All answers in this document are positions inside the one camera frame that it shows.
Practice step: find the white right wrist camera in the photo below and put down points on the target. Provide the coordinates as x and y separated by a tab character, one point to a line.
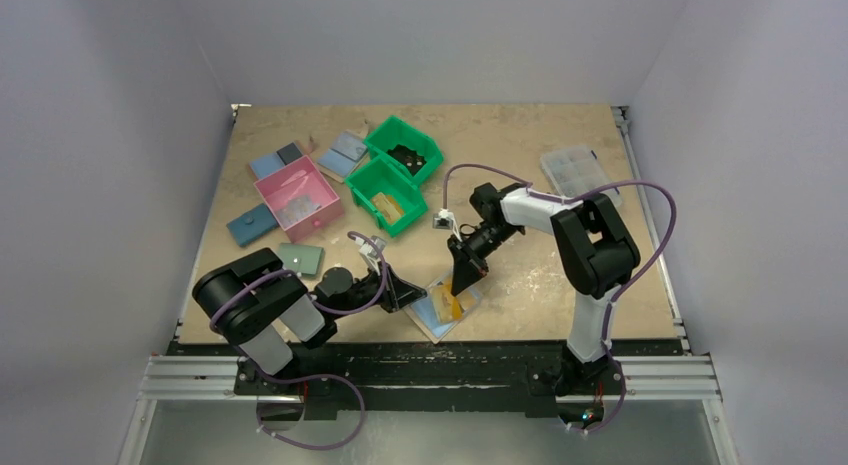
445	220

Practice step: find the green bin with yellow card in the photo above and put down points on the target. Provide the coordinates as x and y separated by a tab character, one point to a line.
385	193

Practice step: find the light blue open card holder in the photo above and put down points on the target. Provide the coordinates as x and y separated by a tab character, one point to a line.
343	156

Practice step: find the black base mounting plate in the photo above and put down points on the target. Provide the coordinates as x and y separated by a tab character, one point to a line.
421	377

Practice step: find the blue grey open card holder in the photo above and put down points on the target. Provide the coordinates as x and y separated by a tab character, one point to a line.
270	163

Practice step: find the clear plastic screw organizer box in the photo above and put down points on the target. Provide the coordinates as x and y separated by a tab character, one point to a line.
573	170

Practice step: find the green bin with black parts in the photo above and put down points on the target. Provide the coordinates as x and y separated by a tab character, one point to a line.
395	131

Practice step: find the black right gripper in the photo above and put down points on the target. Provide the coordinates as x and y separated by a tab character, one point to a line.
468	244

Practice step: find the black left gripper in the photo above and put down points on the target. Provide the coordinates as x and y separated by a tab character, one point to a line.
399	293

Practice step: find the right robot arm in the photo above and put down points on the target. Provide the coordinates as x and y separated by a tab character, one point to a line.
597	252

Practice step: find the yellow card in bin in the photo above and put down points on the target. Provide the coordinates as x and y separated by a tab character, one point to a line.
387	207

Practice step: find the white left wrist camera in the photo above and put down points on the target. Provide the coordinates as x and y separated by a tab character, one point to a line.
370	251

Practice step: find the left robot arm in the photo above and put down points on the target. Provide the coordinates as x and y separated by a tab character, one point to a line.
245	298

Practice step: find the pink box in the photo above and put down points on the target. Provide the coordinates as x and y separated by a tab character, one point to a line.
300	199

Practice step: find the green closed card holder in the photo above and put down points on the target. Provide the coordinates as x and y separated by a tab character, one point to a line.
303	260

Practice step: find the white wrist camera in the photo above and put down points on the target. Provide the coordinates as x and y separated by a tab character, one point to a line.
445	220
370	251

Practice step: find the yellow card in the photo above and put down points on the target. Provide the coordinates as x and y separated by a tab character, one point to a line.
387	207
446	306

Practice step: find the beige leather card holder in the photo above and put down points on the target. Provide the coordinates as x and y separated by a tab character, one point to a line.
423	316

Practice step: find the black parts in bin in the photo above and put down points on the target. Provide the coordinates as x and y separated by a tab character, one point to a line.
408	159

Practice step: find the dark blue closed card holder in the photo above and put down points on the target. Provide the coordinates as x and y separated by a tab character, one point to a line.
252	225

